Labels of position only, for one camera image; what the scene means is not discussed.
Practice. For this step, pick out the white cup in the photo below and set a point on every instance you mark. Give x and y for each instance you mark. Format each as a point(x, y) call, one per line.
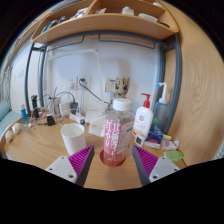
point(73, 138)

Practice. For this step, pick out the green packet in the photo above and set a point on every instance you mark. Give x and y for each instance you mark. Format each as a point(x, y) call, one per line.
point(173, 155)

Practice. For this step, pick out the grey metal frame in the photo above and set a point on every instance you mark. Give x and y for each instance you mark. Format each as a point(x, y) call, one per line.
point(175, 83)

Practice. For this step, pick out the small white device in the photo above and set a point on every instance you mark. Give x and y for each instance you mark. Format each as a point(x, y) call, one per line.
point(139, 140)

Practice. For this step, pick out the white pump bottle red pump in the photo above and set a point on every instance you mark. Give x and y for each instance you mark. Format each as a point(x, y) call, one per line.
point(143, 121)

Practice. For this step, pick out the white power strip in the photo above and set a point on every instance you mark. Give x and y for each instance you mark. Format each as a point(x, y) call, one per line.
point(75, 118)

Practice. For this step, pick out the wooden shelf unit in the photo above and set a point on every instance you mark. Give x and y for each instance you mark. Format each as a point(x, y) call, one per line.
point(106, 25)

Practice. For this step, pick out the small black box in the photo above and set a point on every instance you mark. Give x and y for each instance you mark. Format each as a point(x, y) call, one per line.
point(50, 120)

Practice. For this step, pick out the white and pink packet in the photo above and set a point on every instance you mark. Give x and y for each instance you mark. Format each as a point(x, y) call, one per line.
point(170, 145)

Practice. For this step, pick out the small blue tube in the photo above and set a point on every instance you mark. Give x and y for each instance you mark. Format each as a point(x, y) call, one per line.
point(24, 114)

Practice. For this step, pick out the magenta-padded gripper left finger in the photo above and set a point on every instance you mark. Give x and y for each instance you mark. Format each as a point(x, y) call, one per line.
point(75, 163)

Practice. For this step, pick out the black adapter block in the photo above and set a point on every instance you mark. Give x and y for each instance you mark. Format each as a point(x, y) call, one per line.
point(74, 108)

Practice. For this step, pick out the blue spray bottle white nozzle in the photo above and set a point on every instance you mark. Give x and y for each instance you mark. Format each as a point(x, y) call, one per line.
point(161, 111)

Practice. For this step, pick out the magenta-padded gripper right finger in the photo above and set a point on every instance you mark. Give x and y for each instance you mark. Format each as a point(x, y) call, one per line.
point(155, 164)

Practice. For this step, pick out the black electric shaver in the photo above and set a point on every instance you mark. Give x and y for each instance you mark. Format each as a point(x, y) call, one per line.
point(34, 106)

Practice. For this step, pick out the small blue box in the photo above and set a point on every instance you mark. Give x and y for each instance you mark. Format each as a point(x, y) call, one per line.
point(154, 138)

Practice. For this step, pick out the pink-labelled clear drink bottle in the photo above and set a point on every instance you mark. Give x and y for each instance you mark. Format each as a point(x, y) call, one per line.
point(118, 133)

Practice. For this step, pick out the white adapter block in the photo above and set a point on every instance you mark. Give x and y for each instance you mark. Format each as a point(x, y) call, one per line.
point(64, 108)

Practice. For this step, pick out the white wall outlet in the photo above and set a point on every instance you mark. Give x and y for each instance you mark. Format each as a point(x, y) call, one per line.
point(110, 85)
point(72, 83)
point(85, 82)

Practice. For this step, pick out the pale teal cushion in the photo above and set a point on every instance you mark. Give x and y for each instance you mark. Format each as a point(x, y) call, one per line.
point(6, 115)

